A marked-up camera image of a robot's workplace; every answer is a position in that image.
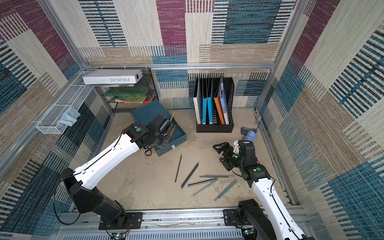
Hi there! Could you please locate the yellow pencil bundle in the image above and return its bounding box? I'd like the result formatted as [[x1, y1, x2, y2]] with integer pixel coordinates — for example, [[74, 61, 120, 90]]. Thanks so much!
[[168, 111, 176, 138]]

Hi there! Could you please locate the teal pencil pair right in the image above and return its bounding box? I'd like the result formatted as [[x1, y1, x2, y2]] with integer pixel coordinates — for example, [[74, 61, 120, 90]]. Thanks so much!
[[214, 178, 239, 201]]

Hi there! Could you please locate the teal drawer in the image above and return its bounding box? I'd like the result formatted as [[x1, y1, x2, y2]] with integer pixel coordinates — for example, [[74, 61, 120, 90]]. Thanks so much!
[[155, 120, 187, 157]]

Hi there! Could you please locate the teal pencil diagonal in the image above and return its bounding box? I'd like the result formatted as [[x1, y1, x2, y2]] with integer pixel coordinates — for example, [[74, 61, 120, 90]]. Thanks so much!
[[190, 178, 218, 198]]

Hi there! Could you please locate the white wire basket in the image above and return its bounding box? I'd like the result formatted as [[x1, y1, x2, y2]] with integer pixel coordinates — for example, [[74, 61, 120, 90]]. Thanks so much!
[[36, 85, 93, 135]]

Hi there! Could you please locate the teal drawer cabinet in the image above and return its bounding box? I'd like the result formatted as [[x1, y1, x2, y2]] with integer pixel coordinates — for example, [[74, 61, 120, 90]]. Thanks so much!
[[130, 100, 188, 157]]

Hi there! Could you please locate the white FOLIO box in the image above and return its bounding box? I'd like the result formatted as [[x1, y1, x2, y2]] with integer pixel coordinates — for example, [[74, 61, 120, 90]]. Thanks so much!
[[83, 69, 143, 85]]

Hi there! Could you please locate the black wire shelf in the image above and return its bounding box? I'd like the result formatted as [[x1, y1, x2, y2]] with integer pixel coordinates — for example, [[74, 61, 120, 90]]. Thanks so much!
[[96, 68, 160, 114]]

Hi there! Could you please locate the light blue cloth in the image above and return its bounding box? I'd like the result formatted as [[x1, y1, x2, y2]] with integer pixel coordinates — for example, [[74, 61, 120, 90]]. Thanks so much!
[[57, 106, 81, 129]]

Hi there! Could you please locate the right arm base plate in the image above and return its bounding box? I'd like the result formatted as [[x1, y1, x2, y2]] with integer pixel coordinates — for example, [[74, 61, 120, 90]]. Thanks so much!
[[223, 209, 248, 228]]

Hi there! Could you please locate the green book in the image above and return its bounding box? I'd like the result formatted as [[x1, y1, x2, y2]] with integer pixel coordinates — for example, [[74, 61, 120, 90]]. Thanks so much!
[[103, 87, 150, 97]]

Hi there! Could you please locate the teal folder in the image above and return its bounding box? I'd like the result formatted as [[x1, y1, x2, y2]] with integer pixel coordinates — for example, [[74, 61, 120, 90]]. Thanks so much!
[[201, 78, 214, 125]]

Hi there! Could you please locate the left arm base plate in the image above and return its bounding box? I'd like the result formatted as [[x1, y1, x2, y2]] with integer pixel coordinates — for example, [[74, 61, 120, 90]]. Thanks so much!
[[99, 212, 143, 231]]

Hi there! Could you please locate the blue white stapler device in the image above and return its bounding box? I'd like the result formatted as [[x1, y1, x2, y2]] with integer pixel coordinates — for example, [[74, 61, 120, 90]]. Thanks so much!
[[241, 117, 262, 142]]

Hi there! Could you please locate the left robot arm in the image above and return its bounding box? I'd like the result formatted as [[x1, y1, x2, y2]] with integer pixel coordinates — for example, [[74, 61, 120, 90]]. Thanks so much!
[[61, 115, 175, 229]]

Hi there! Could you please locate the black mesh file organizer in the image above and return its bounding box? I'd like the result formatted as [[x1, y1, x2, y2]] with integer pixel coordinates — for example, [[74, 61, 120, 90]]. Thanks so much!
[[190, 77, 235, 133]]

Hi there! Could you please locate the dark pencil single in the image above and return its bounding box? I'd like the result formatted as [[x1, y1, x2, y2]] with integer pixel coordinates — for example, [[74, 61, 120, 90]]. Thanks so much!
[[174, 154, 183, 183]]

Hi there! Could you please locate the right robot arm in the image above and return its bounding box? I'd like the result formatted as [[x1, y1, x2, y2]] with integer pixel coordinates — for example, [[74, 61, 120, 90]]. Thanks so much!
[[213, 141, 314, 240]]

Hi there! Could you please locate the dark pencil pair angled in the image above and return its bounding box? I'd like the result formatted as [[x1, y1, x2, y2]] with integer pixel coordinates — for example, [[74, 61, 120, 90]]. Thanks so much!
[[184, 178, 218, 188]]

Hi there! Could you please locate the orange folder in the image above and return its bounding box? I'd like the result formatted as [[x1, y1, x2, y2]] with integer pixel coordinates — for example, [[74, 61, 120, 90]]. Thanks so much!
[[214, 95, 226, 125]]

